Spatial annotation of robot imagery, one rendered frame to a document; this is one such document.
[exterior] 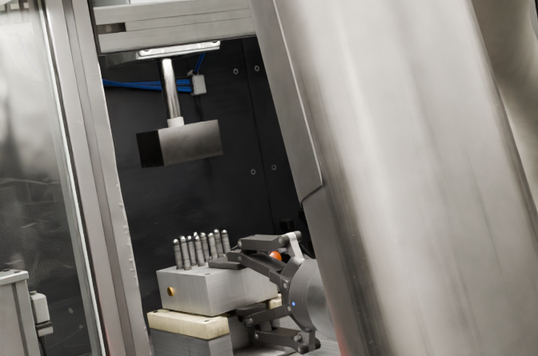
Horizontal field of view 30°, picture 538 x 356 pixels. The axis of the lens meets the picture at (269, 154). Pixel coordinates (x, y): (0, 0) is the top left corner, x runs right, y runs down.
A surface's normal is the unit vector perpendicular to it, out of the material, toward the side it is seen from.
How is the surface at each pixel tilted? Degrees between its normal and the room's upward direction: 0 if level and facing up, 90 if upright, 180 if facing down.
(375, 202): 77
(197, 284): 90
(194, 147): 90
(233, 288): 90
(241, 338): 90
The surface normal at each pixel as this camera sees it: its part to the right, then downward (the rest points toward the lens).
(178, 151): 0.55, -0.05
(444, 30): 0.46, -0.33
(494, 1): 0.03, 0.79
